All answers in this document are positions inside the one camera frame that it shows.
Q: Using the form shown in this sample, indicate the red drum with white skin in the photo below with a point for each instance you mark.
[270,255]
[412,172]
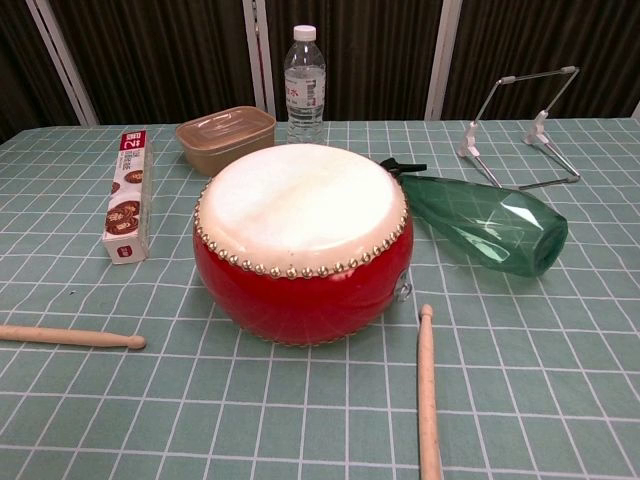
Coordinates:
[300,210]

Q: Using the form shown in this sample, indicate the brown rectangular food container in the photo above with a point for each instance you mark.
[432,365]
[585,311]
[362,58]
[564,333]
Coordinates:
[220,137]

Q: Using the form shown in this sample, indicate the clear plastic water bottle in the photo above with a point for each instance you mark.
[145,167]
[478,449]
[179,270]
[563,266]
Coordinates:
[305,90]

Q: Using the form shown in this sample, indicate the white partition frame post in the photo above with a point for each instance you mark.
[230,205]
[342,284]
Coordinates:
[65,62]
[442,60]
[260,60]

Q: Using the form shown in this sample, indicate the green white checked tablecloth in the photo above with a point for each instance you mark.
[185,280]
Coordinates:
[150,410]

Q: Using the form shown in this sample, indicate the light wooden drumstick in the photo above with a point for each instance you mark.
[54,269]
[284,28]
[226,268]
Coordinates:
[428,390]
[75,336]

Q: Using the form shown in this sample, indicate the green plastic spray bottle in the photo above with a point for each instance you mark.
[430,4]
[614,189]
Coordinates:
[480,220]

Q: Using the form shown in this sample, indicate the white red baking paper box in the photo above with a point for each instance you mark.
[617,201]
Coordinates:
[125,200]

